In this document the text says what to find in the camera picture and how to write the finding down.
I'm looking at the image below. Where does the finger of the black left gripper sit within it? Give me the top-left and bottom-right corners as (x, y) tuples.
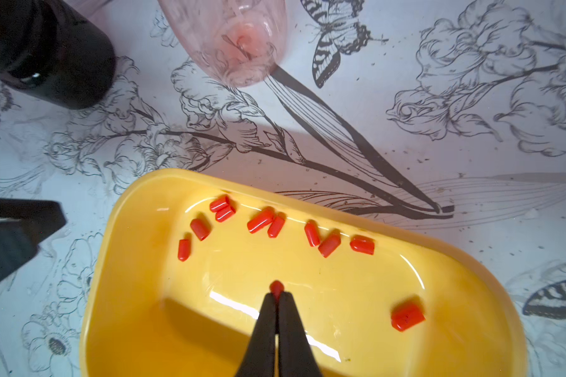
(0, 198), (67, 283)

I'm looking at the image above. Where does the pink spray bottle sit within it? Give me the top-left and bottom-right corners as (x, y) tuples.
(159, 0), (288, 87)

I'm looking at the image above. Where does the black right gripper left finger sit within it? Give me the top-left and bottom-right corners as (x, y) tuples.
(235, 293), (278, 377)

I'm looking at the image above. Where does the black glossy vase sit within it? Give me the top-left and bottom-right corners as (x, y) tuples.
(0, 1), (116, 110)

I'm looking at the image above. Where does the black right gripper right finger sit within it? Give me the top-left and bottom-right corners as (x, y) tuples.
(277, 292), (323, 377)

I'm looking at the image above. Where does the red sleeve angled right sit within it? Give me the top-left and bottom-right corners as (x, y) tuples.
(319, 232), (341, 259)

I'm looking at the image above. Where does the yellow plastic storage tray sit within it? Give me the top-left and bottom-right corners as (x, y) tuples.
(80, 169), (528, 376)

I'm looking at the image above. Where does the red sleeve centre short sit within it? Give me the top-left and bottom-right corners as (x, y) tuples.
(267, 214), (286, 239)

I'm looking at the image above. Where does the red sleeve far right row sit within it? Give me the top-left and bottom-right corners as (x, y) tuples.
(350, 236), (375, 255)

